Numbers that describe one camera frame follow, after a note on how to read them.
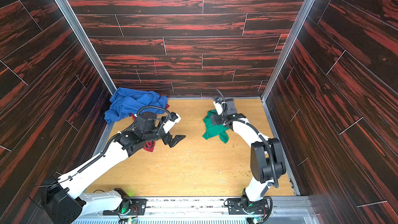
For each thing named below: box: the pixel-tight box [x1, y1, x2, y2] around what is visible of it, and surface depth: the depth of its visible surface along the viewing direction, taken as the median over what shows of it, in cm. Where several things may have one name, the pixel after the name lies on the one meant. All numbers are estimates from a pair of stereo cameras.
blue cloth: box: [104, 87, 168, 123], surface depth 109 cm
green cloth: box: [202, 109, 230, 144], surface depth 101 cm
